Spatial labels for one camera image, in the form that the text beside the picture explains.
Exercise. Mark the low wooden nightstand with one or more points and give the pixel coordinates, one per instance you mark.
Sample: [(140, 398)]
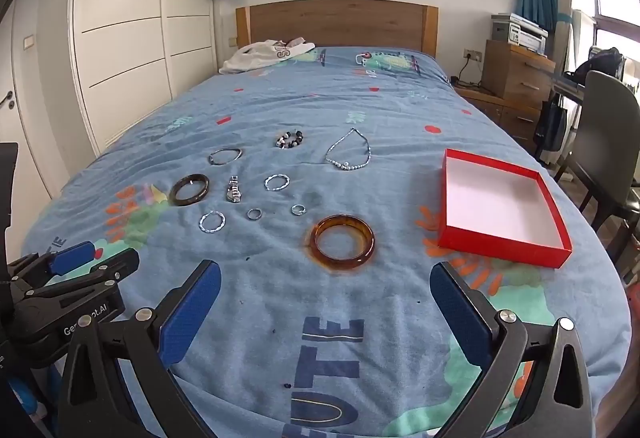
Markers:
[(505, 113)]

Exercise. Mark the white wardrobe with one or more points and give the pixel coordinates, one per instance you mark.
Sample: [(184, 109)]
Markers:
[(130, 43)]

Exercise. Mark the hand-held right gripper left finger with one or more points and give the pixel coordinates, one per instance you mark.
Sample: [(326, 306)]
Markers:
[(192, 318)]

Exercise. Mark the black bag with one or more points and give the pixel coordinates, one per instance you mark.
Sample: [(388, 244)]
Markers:
[(597, 63)]

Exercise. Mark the wooden drawer cabinet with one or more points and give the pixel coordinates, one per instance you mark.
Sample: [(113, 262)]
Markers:
[(515, 73)]

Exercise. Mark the wooden headboard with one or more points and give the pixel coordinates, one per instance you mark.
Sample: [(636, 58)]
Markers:
[(340, 23)]

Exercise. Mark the dark blue tote bag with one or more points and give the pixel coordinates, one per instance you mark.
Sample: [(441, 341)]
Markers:
[(550, 126)]

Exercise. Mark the amber resin bangle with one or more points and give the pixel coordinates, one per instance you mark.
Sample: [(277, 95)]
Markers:
[(342, 262)]

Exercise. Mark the grey chair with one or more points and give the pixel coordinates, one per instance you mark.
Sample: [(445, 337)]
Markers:
[(607, 128)]

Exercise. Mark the white door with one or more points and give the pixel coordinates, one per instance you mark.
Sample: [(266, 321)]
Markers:
[(25, 128)]

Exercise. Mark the white light switch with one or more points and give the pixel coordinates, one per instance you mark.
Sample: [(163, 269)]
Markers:
[(28, 41)]

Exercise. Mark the thin silver bangle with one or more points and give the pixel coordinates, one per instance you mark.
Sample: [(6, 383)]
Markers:
[(216, 161)]

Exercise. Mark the silver wristwatch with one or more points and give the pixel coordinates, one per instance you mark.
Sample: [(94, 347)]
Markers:
[(233, 190)]

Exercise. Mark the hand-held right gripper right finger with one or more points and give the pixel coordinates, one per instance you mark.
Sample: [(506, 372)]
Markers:
[(460, 318)]

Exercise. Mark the white panel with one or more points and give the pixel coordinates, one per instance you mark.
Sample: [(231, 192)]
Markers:
[(582, 38)]

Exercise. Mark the red cardboard box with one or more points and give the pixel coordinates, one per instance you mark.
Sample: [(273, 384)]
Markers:
[(495, 203)]

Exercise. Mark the white printer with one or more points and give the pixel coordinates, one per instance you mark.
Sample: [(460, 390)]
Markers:
[(520, 34)]

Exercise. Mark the grey desk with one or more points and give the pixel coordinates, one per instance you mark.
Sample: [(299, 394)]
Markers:
[(567, 86)]

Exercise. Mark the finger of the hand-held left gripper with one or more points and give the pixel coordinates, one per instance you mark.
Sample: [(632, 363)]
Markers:
[(107, 270), (72, 257)]

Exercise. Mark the dark brown bangle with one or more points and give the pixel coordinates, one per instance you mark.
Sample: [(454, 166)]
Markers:
[(175, 196)]

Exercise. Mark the white garment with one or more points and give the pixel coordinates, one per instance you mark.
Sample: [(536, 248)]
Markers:
[(255, 58)]

